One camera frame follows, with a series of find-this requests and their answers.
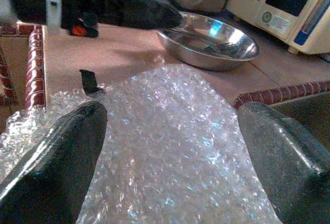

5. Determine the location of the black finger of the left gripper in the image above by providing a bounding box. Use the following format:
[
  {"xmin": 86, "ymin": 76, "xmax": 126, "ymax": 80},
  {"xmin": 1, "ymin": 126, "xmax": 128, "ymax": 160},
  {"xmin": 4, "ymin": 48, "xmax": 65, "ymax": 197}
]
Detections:
[{"xmin": 99, "ymin": 0, "xmax": 183, "ymax": 30}]

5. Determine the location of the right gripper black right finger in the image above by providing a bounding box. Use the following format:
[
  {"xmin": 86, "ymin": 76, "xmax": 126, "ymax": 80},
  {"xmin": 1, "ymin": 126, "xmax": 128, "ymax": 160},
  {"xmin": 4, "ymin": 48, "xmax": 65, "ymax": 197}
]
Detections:
[{"xmin": 236, "ymin": 101, "xmax": 330, "ymax": 224}]

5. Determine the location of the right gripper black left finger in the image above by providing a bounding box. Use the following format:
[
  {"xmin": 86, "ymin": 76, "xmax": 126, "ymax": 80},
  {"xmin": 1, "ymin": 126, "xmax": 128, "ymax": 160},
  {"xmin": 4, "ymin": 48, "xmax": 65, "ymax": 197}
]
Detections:
[{"xmin": 0, "ymin": 100, "xmax": 108, "ymax": 224}]

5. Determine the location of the stainless steel bowl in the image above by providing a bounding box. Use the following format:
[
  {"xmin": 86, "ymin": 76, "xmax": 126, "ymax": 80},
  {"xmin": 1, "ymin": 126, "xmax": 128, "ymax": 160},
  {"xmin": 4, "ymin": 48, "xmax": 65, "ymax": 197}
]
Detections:
[{"xmin": 156, "ymin": 12, "xmax": 260, "ymax": 71}]

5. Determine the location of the black tape piece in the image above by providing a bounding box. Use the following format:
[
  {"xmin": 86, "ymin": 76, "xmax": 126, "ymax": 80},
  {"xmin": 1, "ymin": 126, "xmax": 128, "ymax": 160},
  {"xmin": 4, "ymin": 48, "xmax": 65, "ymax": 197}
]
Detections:
[{"xmin": 79, "ymin": 68, "xmax": 106, "ymax": 96}]

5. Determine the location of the steel fork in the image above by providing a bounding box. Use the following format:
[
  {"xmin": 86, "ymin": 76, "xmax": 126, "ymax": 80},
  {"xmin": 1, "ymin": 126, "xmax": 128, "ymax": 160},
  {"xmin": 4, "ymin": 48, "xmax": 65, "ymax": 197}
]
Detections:
[{"xmin": 164, "ymin": 27, "xmax": 238, "ymax": 55}]

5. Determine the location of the clear bubble wrap sheet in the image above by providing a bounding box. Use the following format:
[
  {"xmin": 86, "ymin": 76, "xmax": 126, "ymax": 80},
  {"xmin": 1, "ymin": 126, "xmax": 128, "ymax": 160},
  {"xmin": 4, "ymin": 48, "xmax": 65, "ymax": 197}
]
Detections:
[{"xmin": 0, "ymin": 64, "xmax": 284, "ymax": 224}]

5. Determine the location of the cream and black water ionizer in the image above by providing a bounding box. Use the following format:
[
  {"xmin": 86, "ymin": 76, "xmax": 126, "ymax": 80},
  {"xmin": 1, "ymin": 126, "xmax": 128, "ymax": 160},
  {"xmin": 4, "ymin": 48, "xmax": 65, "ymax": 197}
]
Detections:
[{"xmin": 226, "ymin": 0, "xmax": 330, "ymax": 55}]

